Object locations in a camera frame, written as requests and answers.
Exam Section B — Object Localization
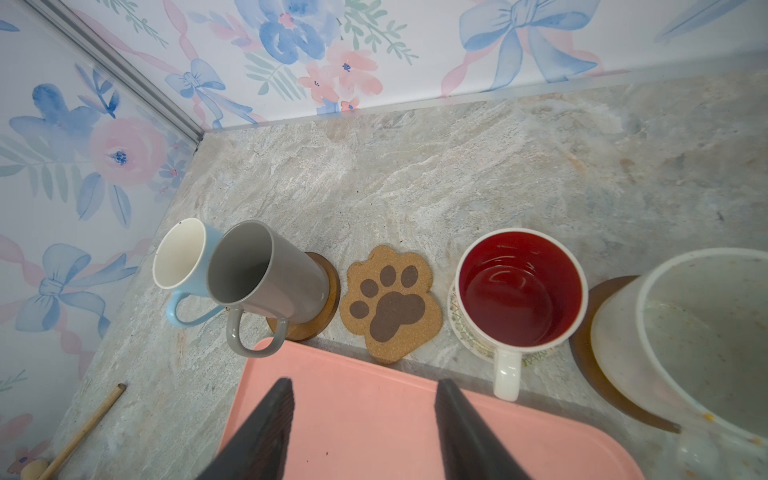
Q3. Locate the wooden stick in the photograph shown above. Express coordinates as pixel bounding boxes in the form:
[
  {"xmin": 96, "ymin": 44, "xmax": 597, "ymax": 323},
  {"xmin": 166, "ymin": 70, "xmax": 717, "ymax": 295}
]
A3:
[{"xmin": 21, "ymin": 383, "xmax": 127, "ymax": 480}]

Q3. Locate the multicolour embroidered round coaster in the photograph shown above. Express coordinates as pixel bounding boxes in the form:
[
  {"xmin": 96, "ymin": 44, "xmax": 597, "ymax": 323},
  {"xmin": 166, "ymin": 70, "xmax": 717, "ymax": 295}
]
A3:
[{"xmin": 447, "ymin": 279, "xmax": 561, "ymax": 367}]

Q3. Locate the grey mug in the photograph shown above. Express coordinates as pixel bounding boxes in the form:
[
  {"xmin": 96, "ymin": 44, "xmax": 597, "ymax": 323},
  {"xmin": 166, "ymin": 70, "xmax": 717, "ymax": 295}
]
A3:
[{"xmin": 206, "ymin": 220, "xmax": 328, "ymax": 358}]

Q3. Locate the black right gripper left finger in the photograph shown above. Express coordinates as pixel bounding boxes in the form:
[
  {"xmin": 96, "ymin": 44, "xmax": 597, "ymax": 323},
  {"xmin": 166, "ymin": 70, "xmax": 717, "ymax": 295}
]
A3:
[{"xmin": 197, "ymin": 378, "xmax": 295, "ymax": 480}]

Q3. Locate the red interior mug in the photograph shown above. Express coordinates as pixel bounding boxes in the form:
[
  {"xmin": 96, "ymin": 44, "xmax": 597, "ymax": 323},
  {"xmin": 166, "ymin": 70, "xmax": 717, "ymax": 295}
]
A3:
[{"xmin": 454, "ymin": 228, "xmax": 588, "ymax": 402}]

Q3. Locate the cork paw print coaster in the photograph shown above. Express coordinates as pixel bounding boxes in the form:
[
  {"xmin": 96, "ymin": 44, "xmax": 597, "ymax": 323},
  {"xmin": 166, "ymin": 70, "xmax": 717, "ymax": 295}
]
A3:
[{"xmin": 340, "ymin": 245, "xmax": 443, "ymax": 365}]

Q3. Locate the light blue mug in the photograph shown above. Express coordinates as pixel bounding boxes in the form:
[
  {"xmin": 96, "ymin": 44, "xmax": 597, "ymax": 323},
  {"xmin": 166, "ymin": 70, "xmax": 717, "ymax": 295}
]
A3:
[{"xmin": 152, "ymin": 218, "xmax": 225, "ymax": 328}]

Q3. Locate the plain round wooden coaster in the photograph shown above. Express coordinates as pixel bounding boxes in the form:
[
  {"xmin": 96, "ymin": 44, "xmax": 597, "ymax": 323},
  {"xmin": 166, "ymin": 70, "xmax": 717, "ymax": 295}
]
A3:
[{"xmin": 286, "ymin": 251, "xmax": 341, "ymax": 342}]

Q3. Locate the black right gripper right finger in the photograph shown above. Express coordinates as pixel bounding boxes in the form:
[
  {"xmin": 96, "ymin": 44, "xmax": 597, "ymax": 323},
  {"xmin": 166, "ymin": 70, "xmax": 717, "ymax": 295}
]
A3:
[{"xmin": 434, "ymin": 379, "xmax": 530, "ymax": 479}]

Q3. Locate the cream mug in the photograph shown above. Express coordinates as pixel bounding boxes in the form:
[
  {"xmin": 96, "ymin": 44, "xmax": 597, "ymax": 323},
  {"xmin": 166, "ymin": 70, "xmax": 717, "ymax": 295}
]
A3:
[{"xmin": 591, "ymin": 248, "xmax": 767, "ymax": 479}]

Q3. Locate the scratched round wooden coaster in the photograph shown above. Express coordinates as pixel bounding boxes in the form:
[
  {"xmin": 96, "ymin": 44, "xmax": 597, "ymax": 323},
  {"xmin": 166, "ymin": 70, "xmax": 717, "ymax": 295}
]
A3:
[{"xmin": 568, "ymin": 275, "xmax": 682, "ymax": 434}]

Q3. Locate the pink plastic tray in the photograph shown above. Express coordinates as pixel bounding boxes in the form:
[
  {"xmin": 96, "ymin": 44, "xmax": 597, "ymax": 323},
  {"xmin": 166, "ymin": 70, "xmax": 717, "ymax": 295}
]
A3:
[{"xmin": 221, "ymin": 342, "xmax": 643, "ymax": 479}]

